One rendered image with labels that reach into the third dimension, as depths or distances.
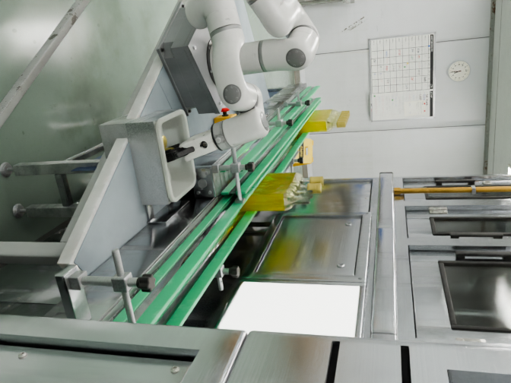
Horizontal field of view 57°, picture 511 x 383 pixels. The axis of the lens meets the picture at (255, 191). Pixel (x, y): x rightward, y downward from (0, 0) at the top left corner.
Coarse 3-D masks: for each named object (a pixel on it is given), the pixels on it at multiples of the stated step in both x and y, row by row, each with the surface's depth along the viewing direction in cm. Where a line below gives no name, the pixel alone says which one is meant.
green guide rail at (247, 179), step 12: (300, 108) 269; (312, 108) 265; (300, 120) 235; (288, 132) 212; (276, 144) 193; (264, 156) 179; (264, 168) 163; (240, 180) 154; (252, 180) 151; (228, 192) 143
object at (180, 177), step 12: (168, 120) 131; (180, 120) 131; (156, 132) 117; (168, 132) 133; (180, 132) 132; (168, 144) 134; (168, 168) 135; (180, 168) 136; (192, 168) 135; (168, 180) 120; (180, 180) 136; (192, 180) 136; (168, 192) 121; (180, 192) 128
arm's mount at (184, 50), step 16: (176, 16) 144; (176, 32) 138; (192, 32) 135; (208, 32) 144; (160, 48) 135; (176, 48) 133; (192, 48) 133; (208, 48) 142; (176, 64) 137; (192, 64) 136; (208, 64) 142; (176, 80) 142; (192, 80) 141; (208, 80) 142; (192, 96) 146; (208, 96) 144; (208, 112) 150
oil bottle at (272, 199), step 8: (256, 192) 149; (264, 192) 149; (272, 192) 148; (280, 192) 147; (288, 192) 146; (248, 200) 148; (256, 200) 148; (264, 200) 147; (272, 200) 146; (280, 200) 146; (288, 200) 145; (248, 208) 150; (256, 208) 149; (264, 208) 148; (272, 208) 147; (280, 208) 147; (288, 208) 146
